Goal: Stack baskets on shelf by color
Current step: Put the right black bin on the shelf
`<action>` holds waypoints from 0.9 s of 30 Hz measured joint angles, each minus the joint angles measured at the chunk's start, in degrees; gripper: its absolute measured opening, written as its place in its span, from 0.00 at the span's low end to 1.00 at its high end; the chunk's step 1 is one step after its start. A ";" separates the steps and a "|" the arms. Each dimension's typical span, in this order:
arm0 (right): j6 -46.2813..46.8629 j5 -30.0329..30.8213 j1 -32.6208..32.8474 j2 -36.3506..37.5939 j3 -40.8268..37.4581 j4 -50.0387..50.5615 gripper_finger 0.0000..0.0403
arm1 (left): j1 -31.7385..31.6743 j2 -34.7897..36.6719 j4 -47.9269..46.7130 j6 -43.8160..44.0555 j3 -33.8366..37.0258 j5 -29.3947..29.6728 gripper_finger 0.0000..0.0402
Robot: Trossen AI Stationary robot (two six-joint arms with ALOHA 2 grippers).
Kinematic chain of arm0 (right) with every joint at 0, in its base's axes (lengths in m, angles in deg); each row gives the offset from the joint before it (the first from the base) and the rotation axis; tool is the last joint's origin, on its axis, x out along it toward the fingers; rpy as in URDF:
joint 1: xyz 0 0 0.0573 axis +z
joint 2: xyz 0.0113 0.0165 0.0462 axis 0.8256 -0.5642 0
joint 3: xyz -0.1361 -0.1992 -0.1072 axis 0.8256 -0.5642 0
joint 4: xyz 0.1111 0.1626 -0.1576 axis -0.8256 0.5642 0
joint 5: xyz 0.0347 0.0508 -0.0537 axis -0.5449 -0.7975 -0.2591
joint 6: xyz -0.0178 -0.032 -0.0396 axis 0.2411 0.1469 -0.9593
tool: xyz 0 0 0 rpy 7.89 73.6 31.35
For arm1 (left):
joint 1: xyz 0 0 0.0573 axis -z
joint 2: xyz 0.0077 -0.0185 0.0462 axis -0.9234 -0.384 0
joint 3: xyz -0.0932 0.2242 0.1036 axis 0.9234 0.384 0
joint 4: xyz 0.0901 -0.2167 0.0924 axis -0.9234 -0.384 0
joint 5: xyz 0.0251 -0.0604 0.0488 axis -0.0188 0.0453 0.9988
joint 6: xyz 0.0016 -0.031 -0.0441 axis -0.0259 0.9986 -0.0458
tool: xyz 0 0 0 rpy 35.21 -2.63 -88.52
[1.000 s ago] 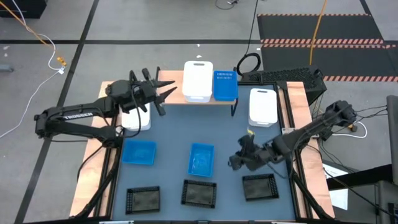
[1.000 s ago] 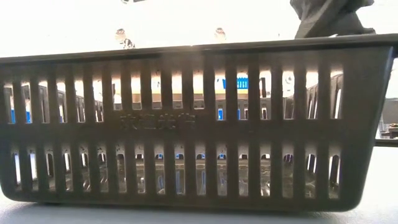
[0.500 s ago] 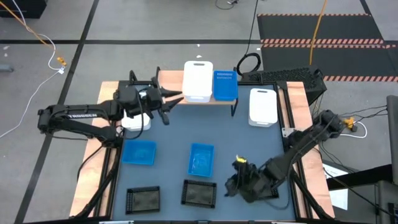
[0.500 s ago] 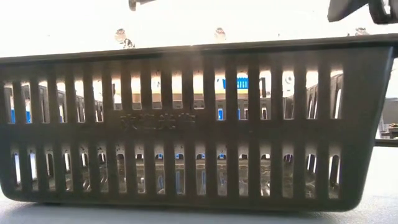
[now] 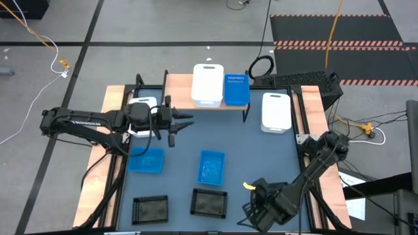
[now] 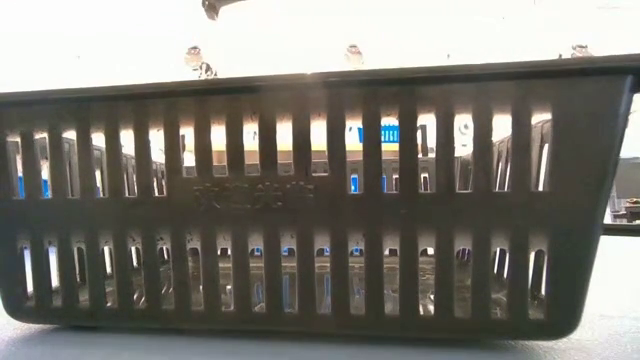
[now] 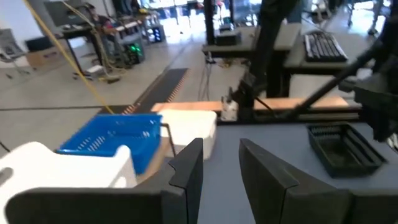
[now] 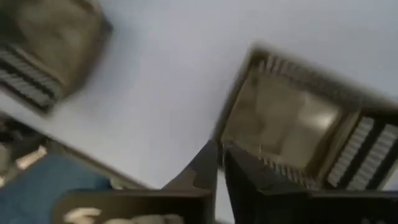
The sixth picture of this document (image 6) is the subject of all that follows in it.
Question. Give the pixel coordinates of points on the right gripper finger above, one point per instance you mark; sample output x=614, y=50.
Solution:
x=210, y=7

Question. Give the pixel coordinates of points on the black slotted plastic basket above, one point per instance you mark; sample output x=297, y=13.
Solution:
x=320, y=205

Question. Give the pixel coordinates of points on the black aluminium table frame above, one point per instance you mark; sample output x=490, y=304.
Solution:
x=622, y=230

